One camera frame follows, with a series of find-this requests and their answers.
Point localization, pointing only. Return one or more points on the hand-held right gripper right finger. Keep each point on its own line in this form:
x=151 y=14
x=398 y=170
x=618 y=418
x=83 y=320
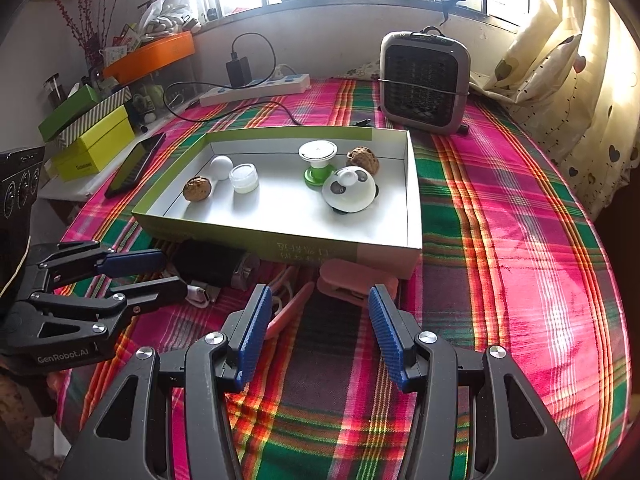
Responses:
x=387 y=340

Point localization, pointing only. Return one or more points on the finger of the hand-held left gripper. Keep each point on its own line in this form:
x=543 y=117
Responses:
x=150 y=291
x=135 y=262

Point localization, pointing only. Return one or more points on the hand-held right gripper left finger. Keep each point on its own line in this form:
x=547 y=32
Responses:
x=255 y=335

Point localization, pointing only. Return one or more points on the pink clip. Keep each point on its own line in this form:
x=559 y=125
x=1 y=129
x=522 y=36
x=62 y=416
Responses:
x=292 y=310
x=350 y=275

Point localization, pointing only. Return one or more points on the black rectangular device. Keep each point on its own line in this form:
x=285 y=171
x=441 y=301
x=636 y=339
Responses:
x=210 y=262

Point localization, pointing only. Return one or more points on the large brown walnut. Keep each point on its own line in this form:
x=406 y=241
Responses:
x=198 y=189

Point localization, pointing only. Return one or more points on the green white cardboard box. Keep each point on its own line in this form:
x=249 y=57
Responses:
x=280 y=210

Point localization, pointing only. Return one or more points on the white round knob gadget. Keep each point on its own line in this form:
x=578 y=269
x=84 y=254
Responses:
x=221 y=166

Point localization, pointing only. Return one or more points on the clear round cream jar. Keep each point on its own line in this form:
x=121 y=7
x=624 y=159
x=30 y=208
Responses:
x=244 y=176

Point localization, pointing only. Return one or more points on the white panda massager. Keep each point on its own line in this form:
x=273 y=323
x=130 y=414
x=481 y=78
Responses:
x=347 y=192

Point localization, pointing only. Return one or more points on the small brown walnut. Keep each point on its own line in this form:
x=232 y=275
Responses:
x=362 y=159

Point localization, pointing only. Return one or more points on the green white mushroom massager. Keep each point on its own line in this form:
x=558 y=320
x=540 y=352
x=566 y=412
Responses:
x=317 y=152

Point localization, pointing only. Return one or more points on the black smartphone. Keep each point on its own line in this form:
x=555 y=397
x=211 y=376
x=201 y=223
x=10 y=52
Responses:
x=132 y=167

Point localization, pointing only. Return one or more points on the yellow green cardboard box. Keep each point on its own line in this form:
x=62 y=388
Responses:
x=100 y=145

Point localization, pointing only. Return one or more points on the striped cardboard box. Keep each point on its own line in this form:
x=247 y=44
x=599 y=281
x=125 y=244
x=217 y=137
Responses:
x=105 y=105

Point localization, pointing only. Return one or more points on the small green ornament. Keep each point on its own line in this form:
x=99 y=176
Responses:
x=156 y=94

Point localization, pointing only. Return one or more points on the dark glass jar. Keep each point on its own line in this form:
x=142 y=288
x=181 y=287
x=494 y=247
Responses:
x=54 y=92

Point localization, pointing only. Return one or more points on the clear glass tank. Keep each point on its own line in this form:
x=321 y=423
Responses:
x=175 y=75

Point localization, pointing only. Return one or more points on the orange bin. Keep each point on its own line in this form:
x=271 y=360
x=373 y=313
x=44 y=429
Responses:
x=150 y=55

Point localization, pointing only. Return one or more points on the colourful paper packets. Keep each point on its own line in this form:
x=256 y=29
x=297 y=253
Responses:
x=120 y=52

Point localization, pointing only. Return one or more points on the white power strip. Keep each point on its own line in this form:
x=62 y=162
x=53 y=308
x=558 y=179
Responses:
x=260 y=87

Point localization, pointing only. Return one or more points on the black charger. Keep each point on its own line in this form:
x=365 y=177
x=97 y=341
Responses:
x=239 y=72

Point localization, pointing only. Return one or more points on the red flower branches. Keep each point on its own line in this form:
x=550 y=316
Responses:
x=75 y=25

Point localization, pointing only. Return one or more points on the white plastic bags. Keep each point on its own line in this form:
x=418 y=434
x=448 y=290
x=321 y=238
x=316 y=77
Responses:
x=165 y=17

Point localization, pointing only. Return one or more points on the small grey space heater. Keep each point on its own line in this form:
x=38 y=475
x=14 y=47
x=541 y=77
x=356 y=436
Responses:
x=425 y=80

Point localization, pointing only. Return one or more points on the floral cloth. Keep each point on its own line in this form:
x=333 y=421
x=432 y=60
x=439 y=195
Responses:
x=365 y=67

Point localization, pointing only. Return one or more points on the cream heart print curtain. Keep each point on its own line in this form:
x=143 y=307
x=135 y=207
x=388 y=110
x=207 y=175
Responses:
x=575 y=85

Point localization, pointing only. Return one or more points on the black window hook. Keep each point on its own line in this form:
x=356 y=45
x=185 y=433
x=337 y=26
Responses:
x=452 y=2

